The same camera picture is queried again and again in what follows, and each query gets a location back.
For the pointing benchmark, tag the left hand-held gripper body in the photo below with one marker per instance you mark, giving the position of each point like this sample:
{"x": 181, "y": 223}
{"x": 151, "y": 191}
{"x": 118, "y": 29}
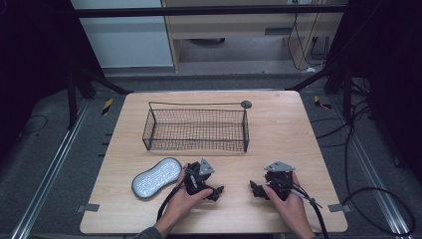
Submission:
{"x": 195, "y": 177}

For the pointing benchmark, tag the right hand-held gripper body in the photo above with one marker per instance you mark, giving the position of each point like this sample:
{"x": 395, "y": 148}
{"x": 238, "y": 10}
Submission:
{"x": 280, "y": 181}

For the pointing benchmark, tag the person's right hand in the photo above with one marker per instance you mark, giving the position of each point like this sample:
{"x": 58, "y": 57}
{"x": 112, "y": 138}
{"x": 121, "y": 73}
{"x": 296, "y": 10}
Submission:
{"x": 292, "y": 210}

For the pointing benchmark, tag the person's left hand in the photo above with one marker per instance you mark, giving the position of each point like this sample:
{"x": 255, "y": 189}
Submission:
{"x": 180, "y": 207}

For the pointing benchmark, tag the silver oval scrubbing pad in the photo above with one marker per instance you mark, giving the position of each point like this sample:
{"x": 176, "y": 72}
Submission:
{"x": 156, "y": 178}

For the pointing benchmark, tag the yellow black striped tape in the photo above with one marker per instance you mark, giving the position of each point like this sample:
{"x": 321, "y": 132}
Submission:
{"x": 107, "y": 106}
{"x": 321, "y": 103}

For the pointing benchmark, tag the black metal stand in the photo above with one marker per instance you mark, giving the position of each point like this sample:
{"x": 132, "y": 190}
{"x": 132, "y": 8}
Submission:
{"x": 83, "y": 89}
{"x": 335, "y": 81}

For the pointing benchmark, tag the light wooden desk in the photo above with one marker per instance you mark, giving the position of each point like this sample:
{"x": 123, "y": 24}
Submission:
{"x": 239, "y": 30}

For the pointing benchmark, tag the white cabinet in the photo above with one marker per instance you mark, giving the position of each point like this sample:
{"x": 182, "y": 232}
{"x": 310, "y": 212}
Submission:
{"x": 127, "y": 36}

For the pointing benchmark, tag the grey metal table bracket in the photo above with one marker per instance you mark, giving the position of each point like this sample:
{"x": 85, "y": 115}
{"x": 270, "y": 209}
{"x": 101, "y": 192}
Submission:
{"x": 88, "y": 207}
{"x": 339, "y": 208}

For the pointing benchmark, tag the aluminium floor rail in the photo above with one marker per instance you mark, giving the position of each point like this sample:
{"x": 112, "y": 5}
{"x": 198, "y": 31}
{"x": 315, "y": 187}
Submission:
{"x": 46, "y": 176}
{"x": 371, "y": 166}

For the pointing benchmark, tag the black horizontal frame bar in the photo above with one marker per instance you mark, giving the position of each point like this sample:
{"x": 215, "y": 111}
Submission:
{"x": 205, "y": 11}

